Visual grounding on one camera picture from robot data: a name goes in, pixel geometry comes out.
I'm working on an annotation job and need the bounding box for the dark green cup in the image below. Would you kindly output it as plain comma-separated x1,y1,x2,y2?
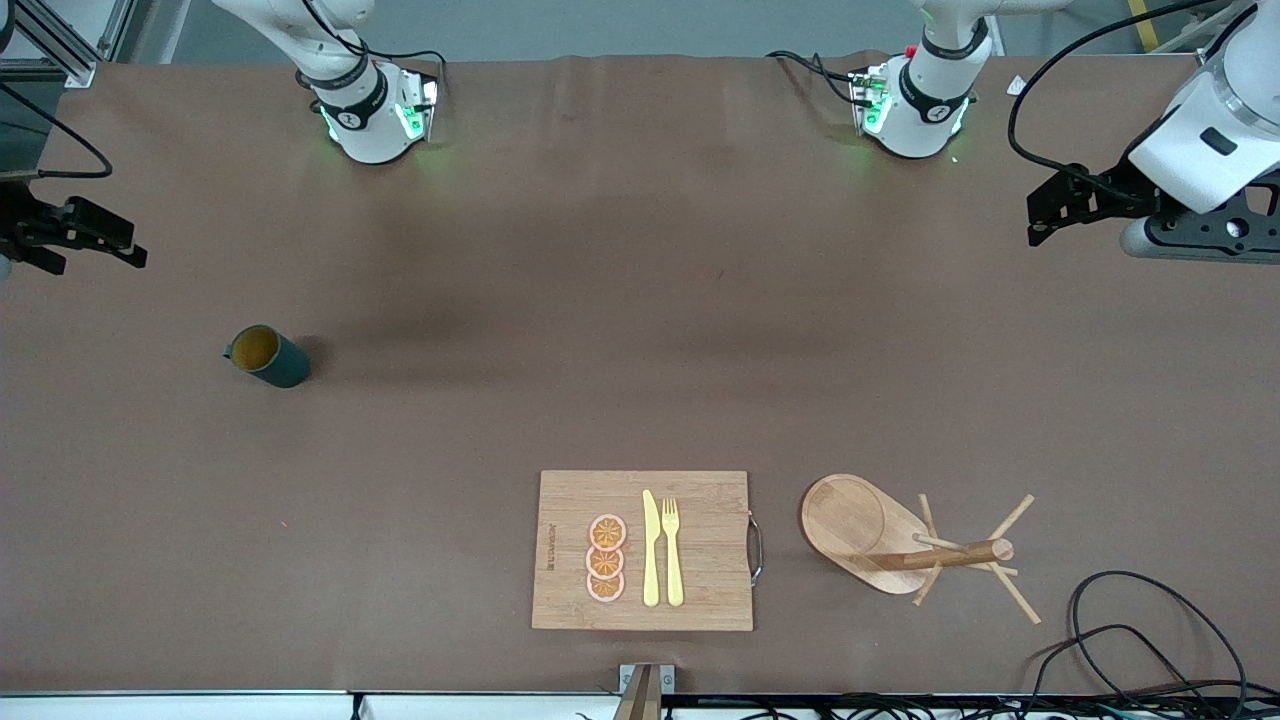
223,324,311,389

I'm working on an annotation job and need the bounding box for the wooden mug rack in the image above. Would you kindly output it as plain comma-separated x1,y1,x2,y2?
801,473,1041,626

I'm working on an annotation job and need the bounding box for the brown table cover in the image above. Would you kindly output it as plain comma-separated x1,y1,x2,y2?
0,50,1280,696

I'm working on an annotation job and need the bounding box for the bamboo cutting board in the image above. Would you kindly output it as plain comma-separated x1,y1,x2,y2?
531,470,764,632

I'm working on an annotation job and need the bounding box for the yellow plastic fork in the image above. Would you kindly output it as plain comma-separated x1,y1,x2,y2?
661,497,685,608

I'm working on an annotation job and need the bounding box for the yellow plastic knife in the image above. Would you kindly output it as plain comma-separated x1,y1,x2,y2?
642,489,662,608

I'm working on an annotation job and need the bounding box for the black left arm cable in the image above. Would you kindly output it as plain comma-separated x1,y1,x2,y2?
1006,0,1226,193

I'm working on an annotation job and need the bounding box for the aluminium frame profile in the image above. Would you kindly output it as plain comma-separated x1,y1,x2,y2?
0,0,136,86

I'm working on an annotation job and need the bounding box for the black base cable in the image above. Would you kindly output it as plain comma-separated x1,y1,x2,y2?
766,48,871,106

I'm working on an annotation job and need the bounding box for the black floor cable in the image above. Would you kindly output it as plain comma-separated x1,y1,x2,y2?
1025,625,1216,720
1070,570,1251,720

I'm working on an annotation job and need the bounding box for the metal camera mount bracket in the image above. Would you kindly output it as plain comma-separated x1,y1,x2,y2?
612,664,676,720

